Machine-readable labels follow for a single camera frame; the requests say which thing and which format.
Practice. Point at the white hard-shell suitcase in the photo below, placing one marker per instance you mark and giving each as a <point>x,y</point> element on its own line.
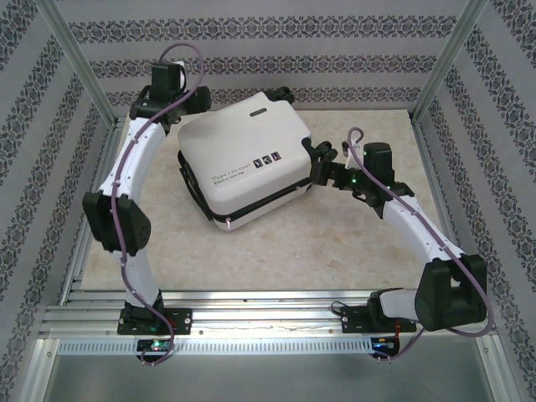
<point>234,146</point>

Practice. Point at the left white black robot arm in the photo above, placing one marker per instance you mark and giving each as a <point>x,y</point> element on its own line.
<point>138,159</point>

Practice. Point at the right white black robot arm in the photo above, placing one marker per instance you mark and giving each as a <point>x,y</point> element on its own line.
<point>419,230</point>

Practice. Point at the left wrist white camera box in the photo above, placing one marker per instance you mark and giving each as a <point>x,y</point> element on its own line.
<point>182,77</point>

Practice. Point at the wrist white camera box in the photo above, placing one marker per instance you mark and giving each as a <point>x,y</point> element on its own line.
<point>182,77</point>
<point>354,146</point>

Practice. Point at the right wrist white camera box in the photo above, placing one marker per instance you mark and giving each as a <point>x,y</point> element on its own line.
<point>354,146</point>

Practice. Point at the right aluminium side rail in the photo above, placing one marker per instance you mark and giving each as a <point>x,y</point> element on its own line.
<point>431,167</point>

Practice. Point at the aluminium side rail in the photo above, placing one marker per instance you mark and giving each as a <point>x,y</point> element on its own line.
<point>431,167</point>
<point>77,272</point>

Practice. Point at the left aluminium frame post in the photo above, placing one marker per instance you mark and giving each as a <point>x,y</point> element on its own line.
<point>71,42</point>

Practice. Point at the aluminium frame post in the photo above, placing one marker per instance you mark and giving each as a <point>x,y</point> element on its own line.
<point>458,42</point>
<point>71,42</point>

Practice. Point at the right aluminium frame post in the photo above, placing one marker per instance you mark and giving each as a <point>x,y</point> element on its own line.
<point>458,42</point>

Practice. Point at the aluminium mounting rail frame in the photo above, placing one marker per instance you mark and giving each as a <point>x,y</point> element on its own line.
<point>272,312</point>

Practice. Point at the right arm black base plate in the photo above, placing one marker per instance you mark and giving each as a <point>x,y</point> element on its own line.
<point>356,322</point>

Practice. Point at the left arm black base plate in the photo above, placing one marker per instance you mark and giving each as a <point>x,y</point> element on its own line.
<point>184,320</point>

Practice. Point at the left aluminium side rail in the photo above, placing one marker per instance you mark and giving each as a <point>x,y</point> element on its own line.
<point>77,272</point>

